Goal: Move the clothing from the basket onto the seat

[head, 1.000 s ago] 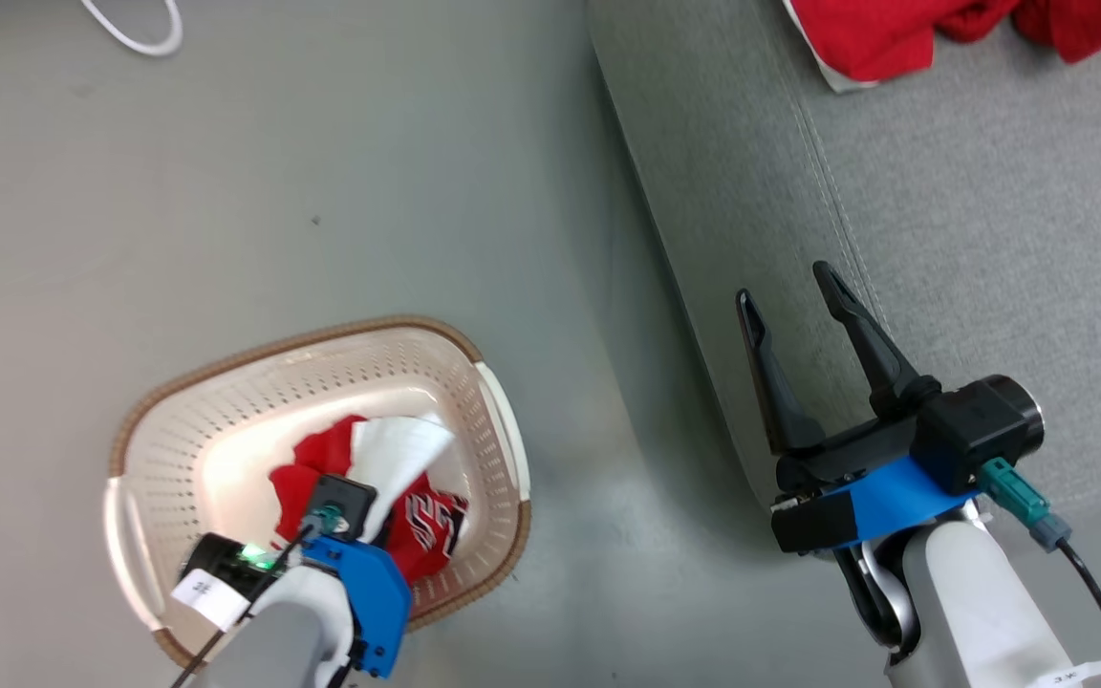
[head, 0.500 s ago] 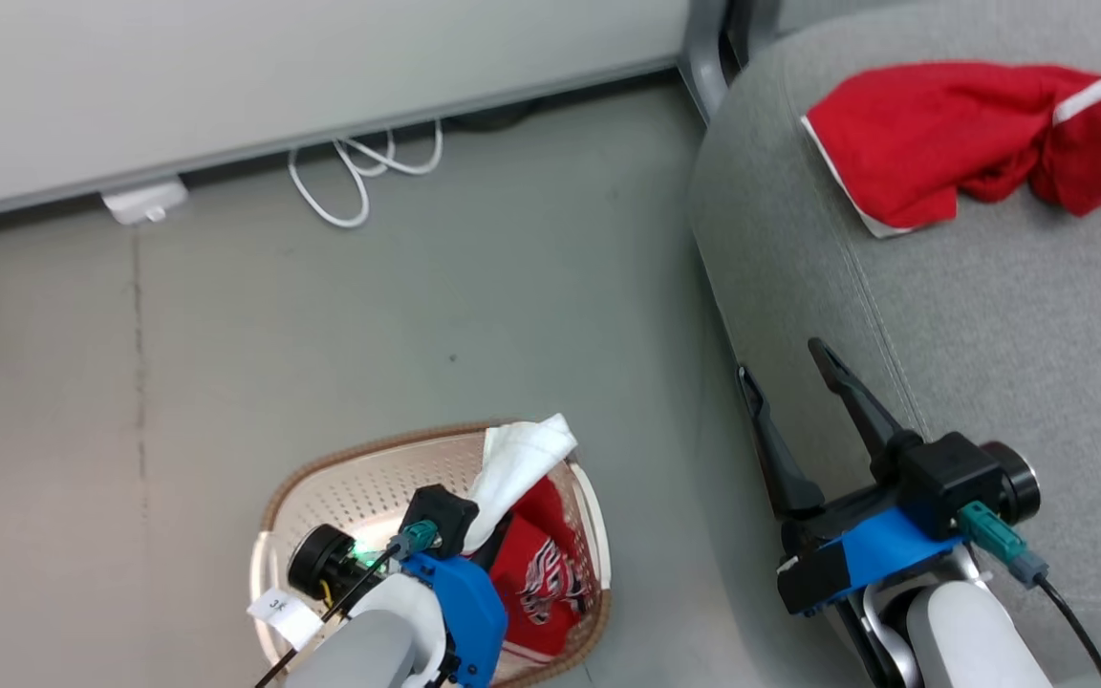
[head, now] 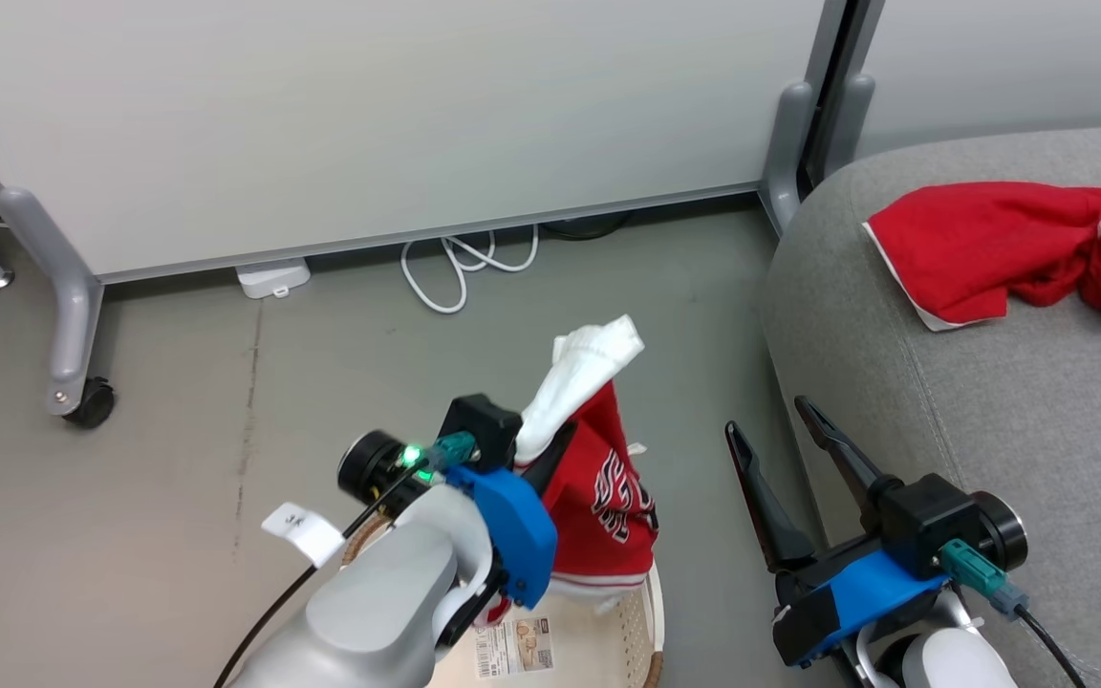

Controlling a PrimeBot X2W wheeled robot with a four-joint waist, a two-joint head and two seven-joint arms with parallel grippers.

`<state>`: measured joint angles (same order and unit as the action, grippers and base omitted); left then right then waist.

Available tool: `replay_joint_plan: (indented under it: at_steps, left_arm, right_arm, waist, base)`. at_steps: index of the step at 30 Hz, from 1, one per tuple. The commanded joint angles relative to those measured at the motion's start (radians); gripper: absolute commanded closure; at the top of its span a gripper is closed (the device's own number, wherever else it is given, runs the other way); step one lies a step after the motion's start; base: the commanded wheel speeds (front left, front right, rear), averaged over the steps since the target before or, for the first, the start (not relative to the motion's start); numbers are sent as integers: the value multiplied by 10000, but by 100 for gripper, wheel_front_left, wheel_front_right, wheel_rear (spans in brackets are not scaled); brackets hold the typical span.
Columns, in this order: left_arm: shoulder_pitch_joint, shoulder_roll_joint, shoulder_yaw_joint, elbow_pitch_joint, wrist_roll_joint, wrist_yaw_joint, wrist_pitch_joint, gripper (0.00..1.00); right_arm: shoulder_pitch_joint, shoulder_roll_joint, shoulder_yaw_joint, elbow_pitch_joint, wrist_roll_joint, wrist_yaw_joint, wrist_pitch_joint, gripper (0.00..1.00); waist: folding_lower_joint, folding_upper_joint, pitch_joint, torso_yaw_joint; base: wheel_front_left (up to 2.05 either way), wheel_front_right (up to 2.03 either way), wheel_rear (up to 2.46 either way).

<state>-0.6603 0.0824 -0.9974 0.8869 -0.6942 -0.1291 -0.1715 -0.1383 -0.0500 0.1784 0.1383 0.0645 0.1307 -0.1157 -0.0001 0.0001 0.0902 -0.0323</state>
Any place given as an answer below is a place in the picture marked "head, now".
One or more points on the grey partition foot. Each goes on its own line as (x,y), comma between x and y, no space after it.
(73,306)
(849,124)
(785,153)

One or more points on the red shorts white trim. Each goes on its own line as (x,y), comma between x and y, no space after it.
(981,244)

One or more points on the white power adapter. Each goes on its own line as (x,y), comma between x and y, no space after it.
(271,278)

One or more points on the paper basket label sticker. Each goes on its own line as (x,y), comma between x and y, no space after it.
(514,648)

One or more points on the grey fabric sofa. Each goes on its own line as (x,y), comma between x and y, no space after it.
(1038,430)

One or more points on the cream perforated laundry basket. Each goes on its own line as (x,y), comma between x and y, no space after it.
(608,650)

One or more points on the narrow white partition panel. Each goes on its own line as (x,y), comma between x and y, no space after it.
(1009,67)

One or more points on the large white partition panel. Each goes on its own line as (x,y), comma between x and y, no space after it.
(369,115)

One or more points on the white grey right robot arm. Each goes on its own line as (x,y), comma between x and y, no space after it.
(952,664)

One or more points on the red jersey black print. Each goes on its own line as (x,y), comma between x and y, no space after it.
(598,497)

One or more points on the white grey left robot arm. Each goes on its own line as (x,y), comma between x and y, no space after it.
(369,612)

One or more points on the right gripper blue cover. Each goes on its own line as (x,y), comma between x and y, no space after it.
(875,588)

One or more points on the black caster wheel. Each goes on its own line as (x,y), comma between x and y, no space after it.
(92,406)

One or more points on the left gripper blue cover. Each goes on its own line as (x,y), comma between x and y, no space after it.
(512,526)

